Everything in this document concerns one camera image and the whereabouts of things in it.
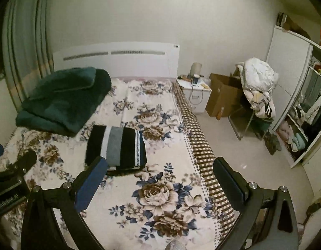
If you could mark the striped curtain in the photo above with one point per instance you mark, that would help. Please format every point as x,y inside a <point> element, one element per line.
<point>25,44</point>

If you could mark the white wardrobe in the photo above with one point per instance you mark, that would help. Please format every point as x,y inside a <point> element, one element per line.
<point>287,65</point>

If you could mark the grey table lamp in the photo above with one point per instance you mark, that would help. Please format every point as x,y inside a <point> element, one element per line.
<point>196,69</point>

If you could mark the white headboard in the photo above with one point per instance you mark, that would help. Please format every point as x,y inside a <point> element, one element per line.
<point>139,62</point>

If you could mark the pile of white clothes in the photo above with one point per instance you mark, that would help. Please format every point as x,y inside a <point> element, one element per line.
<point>258,78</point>

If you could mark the floral bedsheet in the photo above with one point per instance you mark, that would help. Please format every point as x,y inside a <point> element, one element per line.
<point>160,161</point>

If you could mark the dark cup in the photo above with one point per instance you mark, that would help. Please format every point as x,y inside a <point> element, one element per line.
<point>196,79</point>

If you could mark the orange bottle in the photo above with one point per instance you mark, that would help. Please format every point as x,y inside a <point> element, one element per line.
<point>220,113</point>

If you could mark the white nightstand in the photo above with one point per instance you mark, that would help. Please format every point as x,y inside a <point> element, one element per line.
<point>199,97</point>

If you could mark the dark green slippers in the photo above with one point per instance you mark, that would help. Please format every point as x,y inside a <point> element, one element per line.
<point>273,143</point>

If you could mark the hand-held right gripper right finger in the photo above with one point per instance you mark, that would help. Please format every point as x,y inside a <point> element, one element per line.
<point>228,179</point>

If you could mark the hanging light clothes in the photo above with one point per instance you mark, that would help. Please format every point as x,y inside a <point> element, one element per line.
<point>315,106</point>

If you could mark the black striped sweater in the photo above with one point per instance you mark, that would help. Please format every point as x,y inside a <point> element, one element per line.
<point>116,145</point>

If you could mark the clear chair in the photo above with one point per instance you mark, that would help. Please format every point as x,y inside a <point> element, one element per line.
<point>241,122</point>

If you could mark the folded pastel clothes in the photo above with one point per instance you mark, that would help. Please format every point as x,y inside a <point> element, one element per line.
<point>290,135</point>

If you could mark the brown box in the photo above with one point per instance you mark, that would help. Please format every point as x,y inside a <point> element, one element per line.
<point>293,24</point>

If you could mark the cardboard box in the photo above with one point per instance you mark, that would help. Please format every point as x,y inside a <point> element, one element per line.
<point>222,93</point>

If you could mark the brown checkered mattress cover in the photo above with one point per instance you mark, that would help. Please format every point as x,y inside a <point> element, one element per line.
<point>202,153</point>

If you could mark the dark green blanket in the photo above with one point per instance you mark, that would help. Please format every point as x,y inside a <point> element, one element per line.
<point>64,99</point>

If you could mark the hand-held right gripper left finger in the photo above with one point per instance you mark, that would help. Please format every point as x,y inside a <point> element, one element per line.
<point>90,182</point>

